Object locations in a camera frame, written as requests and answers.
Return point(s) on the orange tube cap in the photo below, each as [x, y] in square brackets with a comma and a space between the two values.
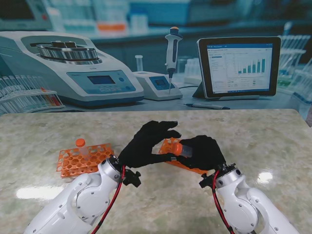
[80, 142]
[177, 148]

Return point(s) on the printed laboratory backdrop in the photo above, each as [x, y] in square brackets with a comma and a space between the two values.
[146, 48]

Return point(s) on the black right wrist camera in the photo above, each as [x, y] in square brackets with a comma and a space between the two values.
[207, 181]

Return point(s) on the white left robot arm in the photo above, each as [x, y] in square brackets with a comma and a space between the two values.
[78, 202]

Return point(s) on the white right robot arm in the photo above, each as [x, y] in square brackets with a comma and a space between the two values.
[256, 204]

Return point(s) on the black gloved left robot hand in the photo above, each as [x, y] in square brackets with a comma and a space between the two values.
[143, 151]

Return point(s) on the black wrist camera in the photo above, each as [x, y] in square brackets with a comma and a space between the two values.
[207, 181]
[132, 178]

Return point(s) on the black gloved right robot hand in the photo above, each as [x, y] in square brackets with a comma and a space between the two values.
[207, 153]

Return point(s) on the empty orange test tube rack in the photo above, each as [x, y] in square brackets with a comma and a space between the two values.
[97, 158]

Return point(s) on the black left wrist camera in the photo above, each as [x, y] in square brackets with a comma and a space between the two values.
[132, 178]

